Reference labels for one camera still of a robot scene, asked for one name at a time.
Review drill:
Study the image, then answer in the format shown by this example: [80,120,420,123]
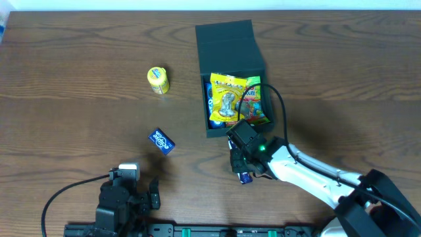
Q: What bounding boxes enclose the Haribo gummy bag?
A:
[225,76,270,127]

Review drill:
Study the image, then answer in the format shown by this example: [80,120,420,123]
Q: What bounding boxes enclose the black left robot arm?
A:
[84,169,161,237]

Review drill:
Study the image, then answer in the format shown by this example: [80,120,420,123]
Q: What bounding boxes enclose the blue Eclipse mints box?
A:
[148,128,176,155]

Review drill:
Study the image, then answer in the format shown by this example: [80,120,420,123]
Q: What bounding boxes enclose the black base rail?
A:
[63,224,314,237]

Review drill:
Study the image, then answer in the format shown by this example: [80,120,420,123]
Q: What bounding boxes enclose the dark green open box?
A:
[195,20,268,138]

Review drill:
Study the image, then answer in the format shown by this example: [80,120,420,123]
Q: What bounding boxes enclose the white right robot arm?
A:
[228,134,420,236]

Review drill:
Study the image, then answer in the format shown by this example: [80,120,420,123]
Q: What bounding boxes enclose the yellow gum bottle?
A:
[147,66,170,94]

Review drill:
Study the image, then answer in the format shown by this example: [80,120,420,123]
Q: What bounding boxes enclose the blue Oreo cookie pack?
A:
[205,82,225,129]

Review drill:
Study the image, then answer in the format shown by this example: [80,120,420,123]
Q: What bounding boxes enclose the blue Dairy Milk chocolate bar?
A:
[228,139,253,184]

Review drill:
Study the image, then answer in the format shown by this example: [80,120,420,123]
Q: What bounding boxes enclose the yellow snack bag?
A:
[210,73,247,122]

